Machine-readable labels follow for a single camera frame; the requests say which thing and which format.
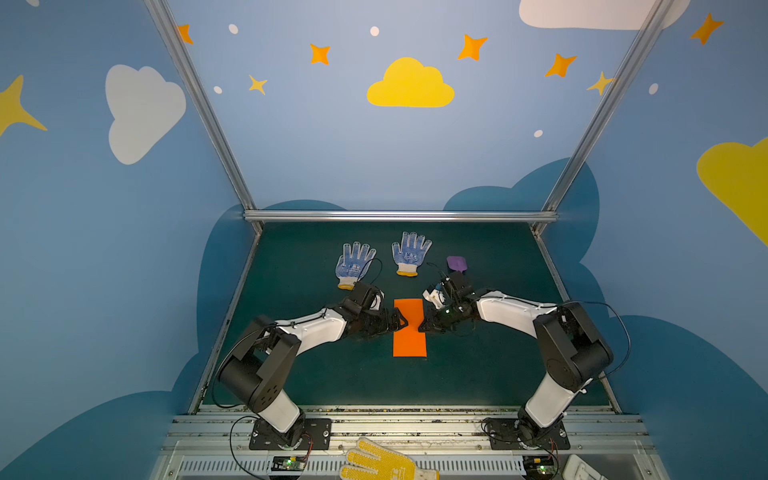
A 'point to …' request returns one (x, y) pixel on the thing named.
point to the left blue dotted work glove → (355, 261)
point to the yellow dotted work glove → (389, 465)
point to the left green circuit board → (288, 463)
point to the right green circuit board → (539, 467)
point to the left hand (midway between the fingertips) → (399, 328)
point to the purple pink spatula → (457, 263)
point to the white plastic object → (578, 469)
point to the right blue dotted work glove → (410, 254)
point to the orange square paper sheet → (409, 341)
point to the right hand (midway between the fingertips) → (420, 325)
